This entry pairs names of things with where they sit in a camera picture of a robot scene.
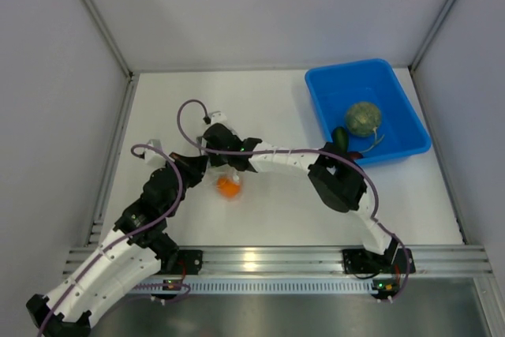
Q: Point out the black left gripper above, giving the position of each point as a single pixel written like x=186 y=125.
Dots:
x=193 y=166

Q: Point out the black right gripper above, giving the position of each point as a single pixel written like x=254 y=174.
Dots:
x=214 y=159

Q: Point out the clear polka dot zip bag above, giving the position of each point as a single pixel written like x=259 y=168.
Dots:
x=213 y=172

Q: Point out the orange toy fruit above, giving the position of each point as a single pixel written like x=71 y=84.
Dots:
x=228 y=187

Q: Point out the dark green toy avocado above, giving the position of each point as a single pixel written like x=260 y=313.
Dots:
x=340 y=139

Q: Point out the dark red toy fruit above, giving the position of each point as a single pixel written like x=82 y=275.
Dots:
x=355 y=155

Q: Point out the green netted toy melon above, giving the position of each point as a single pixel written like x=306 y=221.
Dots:
x=363 y=120

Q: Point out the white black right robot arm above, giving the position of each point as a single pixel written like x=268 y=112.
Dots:
x=339 y=182

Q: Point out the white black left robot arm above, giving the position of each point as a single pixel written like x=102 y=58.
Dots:
x=136 y=248

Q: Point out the blue plastic bin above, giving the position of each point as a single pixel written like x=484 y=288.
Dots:
x=366 y=100

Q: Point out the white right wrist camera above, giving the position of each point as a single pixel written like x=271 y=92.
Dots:
x=215 y=117

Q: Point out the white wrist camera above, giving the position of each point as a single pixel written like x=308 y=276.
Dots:
x=215 y=117
x=153 y=158

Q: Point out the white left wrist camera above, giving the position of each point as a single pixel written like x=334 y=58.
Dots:
x=153 y=158

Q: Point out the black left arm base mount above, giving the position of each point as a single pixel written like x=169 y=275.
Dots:
x=185 y=260

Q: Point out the white slotted cable duct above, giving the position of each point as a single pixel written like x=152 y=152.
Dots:
x=257 y=286

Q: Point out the left vertical frame post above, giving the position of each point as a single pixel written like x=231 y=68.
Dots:
x=103 y=29

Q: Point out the vertical frame post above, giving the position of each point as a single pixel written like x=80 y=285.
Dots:
x=103 y=29
x=433 y=31

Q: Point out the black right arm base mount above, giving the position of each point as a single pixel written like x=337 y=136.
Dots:
x=362 y=262

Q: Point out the right vertical frame post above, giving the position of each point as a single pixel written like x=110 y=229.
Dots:
x=433 y=31

